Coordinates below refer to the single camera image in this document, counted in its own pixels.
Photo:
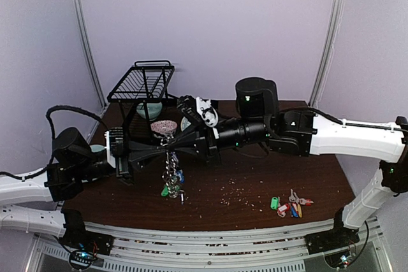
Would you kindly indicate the aluminium frame post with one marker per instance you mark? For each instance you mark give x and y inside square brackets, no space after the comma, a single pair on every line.
[326,56]
[86,46]

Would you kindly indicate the right circuit board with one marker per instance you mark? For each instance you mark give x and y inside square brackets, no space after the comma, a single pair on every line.
[340,260]

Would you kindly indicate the light teal plate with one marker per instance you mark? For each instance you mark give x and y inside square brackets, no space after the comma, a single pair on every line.
[97,148]

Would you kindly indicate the right aluminium frame post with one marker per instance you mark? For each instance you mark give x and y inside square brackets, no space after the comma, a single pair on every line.
[326,56]

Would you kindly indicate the circuit board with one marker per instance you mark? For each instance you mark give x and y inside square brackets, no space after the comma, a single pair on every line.
[340,260]
[81,260]

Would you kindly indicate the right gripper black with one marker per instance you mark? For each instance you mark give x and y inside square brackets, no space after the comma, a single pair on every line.
[210,143]

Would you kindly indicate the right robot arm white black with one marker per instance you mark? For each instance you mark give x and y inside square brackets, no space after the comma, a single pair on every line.
[301,131]

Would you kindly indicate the left circuit board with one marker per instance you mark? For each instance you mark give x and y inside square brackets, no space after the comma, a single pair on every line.
[81,260]

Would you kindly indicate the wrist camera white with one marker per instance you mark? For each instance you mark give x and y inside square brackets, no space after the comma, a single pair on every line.
[199,112]
[109,156]

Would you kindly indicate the black keyring disc with rings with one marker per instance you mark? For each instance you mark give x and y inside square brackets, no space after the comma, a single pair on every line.
[169,177]

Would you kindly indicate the black wire dish rack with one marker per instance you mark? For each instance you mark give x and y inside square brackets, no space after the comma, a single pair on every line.
[142,95]

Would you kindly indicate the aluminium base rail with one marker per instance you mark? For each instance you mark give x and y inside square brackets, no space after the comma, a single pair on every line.
[269,249]

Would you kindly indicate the red key tag in pile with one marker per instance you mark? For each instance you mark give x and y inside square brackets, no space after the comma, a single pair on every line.
[281,211]

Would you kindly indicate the green key tag on disc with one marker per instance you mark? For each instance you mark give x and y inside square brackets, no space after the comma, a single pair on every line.
[165,191]

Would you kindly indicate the green key tag in pile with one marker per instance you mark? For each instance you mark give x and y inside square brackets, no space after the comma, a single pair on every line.
[274,203]

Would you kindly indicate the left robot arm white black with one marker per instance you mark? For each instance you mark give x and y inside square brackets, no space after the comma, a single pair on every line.
[73,163]

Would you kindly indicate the left aluminium frame post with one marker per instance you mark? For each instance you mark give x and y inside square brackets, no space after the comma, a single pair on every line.
[86,46]

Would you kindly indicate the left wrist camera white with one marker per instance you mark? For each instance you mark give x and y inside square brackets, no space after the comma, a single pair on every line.
[109,156]

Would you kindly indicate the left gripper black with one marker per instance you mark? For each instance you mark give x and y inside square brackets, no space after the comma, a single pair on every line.
[124,153]

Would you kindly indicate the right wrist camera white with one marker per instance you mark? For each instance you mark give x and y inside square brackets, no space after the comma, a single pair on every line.
[199,112]

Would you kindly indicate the blue key tag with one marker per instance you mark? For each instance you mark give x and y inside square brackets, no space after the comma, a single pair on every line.
[180,176]

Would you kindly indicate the pink patterned bowl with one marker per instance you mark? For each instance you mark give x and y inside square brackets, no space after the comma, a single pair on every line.
[164,127]

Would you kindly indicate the blue yellow patterned plate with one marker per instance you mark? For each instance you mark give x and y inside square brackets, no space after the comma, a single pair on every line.
[185,123]

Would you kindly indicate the teal ceramic bowl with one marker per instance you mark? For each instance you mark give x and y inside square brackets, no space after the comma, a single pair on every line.
[152,110]

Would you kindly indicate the red headed silver key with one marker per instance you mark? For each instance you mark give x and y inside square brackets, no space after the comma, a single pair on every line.
[306,202]

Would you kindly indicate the yellow key tag in pile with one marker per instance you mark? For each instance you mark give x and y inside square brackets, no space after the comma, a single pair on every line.
[299,210]

